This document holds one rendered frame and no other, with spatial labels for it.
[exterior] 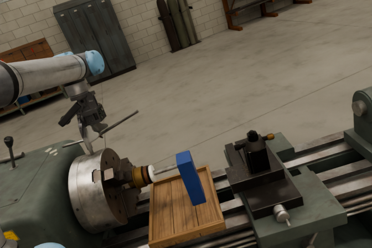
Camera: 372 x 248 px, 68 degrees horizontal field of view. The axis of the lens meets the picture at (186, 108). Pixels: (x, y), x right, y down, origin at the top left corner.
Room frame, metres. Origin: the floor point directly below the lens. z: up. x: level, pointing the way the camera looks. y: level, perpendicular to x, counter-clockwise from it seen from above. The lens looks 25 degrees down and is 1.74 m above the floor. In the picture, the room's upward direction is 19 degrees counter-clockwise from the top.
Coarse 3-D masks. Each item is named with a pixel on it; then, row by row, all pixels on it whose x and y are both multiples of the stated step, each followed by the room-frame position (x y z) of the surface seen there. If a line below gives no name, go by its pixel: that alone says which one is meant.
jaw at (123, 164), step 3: (120, 159) 1.06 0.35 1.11; (123, 159) 1.06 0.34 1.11; (126, 159) 1.05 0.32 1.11; (120, 162) 1.05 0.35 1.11; (123, 162) 1.04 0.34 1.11; (126, 162) 1.03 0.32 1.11; (129, 162) 1.06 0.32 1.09; (120, 165) 1.03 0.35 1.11; (123, 165) 1.02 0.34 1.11; (126, 165) 1.01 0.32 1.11; (129, 165) 1.00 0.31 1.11; (132, 165) 1.02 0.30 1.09; (120, 168) 1.00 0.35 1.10; (123, 168) 1.00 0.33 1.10; (126, 168) 0.99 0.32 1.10; (129, 168) 0.98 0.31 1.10
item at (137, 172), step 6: (132, 168) 0.94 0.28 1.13; (138, 168) 0.93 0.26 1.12; (144, 168) 0.92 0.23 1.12; (132, 174) 0.91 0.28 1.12; (138, 174) 0.90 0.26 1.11; (144, 174) 0.90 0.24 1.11; (138, 180) 0.89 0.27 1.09; (144, 180) 0.89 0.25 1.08; (150, 180) 0.89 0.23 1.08; (132, 186) 0.90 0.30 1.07; (138, 186) 0.89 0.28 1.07; (144, 186) 0.89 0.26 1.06
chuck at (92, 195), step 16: (80, 160) 0.94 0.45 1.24; (96, 160) 0.91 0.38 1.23; (112, 160) 1.00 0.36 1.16; (80, 176) 0.86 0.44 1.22; (80, 192) 0.82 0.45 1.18; (96, 192) 0.81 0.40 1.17; (112, 192) 0.86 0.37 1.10; (96, 208) 0.78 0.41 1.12; (112, 208) 0.80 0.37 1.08; (96, 224) 0.78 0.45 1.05; (112, 224) 0.79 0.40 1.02
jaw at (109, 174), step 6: (96, 174) 0.86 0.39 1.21; (102, 174) 0.86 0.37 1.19; (108, 174) 0.85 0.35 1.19; (114, 174) 0.86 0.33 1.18; (120, 174) 0.88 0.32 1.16; (126, 174) 0.90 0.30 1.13; (96, 180) 0.84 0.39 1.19; (108, 180) 0.85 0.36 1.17; (114, 180) 0.86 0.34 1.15; (120, 180) 0.87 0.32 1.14; (126, 180) 0.88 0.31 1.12; (132, 180) 0.89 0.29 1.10; (114, 186) 0.89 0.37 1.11
